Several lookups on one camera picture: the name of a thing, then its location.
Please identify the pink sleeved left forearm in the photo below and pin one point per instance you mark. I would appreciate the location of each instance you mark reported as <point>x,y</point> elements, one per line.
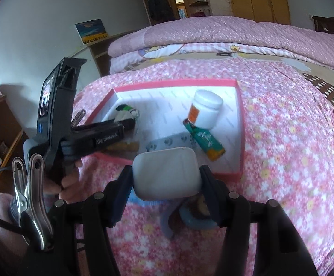
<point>0,221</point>

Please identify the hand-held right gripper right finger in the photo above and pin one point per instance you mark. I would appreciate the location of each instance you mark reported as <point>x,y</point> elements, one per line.
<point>211,198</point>

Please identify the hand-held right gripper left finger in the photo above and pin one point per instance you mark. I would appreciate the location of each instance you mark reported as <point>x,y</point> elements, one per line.
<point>121,198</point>

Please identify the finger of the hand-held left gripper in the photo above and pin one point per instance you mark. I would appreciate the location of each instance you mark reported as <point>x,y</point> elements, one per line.
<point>112,126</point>

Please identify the wooden open shelf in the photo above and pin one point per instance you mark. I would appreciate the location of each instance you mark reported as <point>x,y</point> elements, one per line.
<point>195,0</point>

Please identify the metal spring clip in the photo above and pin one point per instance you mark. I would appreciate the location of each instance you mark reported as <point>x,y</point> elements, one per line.
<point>31,201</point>

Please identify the brown wooden nightstand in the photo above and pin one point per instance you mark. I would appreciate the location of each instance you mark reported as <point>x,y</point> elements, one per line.
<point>0,138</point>

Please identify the cartoon print blanket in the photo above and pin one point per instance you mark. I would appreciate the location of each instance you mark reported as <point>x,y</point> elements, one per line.
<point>184,51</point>

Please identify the blue picture book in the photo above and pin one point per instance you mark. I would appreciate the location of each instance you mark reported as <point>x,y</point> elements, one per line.
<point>92,31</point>

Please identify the person's left hand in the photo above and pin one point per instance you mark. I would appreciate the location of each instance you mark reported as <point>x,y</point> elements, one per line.
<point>69,182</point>

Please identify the teal patterned lighter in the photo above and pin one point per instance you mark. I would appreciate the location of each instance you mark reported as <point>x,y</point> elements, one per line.
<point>206,142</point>

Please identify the pink floral bed sheet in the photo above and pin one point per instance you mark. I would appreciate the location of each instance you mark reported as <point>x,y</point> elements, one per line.
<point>285,149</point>

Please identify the blue round case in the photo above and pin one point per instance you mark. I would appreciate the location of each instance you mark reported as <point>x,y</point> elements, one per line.
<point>190,221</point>

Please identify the grey plastic plate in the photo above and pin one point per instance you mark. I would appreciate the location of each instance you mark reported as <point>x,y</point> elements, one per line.
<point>170,142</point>

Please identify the pink cardboard box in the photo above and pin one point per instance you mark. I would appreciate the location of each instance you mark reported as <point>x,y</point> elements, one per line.
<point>167,106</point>

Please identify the white bottle orange label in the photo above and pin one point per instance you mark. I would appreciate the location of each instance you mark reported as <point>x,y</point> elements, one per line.
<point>206,109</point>

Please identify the folded pink quilt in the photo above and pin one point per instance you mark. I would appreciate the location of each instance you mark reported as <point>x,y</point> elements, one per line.
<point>213,31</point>

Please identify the dark hanging coat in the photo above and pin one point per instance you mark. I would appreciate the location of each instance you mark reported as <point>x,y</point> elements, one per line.
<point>161,4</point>

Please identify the white charger plug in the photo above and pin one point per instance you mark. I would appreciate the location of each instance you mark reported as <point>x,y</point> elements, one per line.
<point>165,172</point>

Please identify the dark wooden headboard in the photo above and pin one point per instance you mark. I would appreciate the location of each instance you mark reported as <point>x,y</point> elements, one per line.
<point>331,26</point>

